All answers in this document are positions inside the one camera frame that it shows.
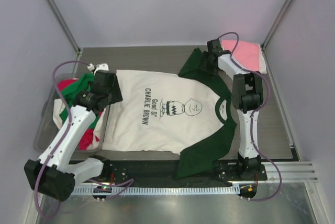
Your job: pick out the white and green raglan shirt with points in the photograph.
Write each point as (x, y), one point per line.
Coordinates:
(186, 114)

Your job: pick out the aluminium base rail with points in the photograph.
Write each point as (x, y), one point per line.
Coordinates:
(291, 172)

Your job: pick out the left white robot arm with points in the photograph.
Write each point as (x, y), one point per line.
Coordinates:
(52, 174)

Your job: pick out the folded pink shirt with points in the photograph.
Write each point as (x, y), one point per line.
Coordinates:
(246, 54)

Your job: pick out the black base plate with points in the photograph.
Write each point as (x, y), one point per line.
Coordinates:
(162, 174)

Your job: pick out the aluminium frame post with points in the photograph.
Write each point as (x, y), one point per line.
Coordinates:
(278, 20)
(60, 19)

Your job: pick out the left aluminium frame post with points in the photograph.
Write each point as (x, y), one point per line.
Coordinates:
(60, 19)

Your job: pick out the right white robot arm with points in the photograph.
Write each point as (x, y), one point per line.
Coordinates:
(247, 99)

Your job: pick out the right aluminium frame post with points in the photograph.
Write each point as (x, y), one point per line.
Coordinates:
(278, 20)

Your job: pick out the white slotted cable duct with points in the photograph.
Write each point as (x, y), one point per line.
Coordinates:
(95, 190)

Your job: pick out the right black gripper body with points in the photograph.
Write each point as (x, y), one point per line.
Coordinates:
(210, 68)

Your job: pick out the folded white shirt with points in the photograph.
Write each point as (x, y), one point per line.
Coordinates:
(262, 62)

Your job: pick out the clear plastic bin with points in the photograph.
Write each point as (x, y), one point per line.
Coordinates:
(48, 130)

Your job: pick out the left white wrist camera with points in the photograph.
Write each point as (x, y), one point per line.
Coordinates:
(99, 67)

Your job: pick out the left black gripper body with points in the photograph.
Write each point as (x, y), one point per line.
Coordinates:
(114, 94)

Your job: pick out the red green white shirt pile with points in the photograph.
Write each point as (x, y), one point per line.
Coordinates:
(69, 88)

